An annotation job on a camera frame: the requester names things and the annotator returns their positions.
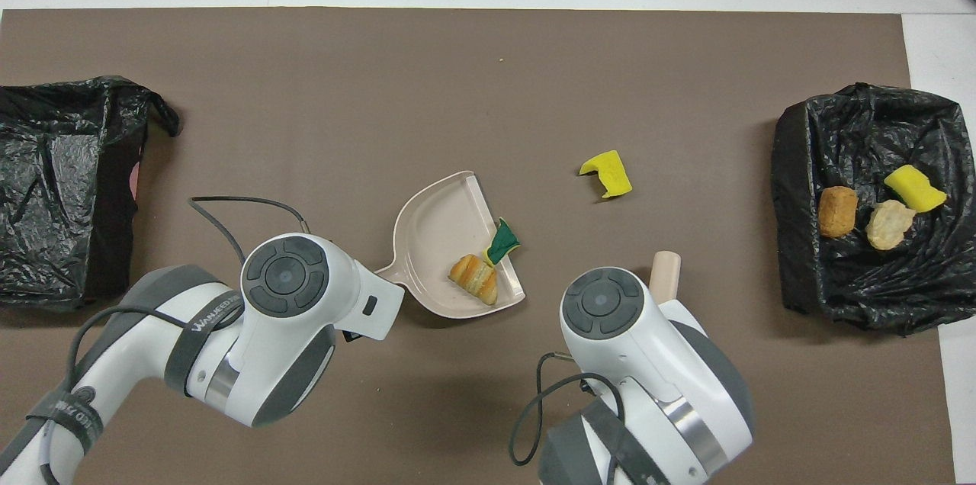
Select beige plastic dustpan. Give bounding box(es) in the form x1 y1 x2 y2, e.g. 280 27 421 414
374 171 527 320

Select yellow sponge green backing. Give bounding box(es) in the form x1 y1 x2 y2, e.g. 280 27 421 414
883 165 948 214

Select pale bread chunk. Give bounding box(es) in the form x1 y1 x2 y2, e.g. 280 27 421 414
865 200 917 252

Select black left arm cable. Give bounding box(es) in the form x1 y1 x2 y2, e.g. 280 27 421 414
38 197 313 485

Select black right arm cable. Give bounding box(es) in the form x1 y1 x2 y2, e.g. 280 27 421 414
509 352 630 485

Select brown table mat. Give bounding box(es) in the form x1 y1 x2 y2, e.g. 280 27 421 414
0 8 955 485

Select striped croissant bread piece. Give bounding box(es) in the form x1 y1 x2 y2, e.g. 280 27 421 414
448 254 499 307

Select brown bread roll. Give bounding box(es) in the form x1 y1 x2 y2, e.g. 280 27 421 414
818 186 859 239

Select black bag bin pink spot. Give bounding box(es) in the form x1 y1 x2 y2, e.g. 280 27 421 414
0 75 181 310

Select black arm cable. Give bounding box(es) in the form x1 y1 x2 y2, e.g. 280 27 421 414
38 197 313 485
509 352 630 485

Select black bag lined bin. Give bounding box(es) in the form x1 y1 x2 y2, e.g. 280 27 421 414
770 82 976 337

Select small green yellow sponge piece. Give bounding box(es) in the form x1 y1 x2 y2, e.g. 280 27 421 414
483 218 522 266

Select beige brush black bristles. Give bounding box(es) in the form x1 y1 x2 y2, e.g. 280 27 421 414
650 251 682 303

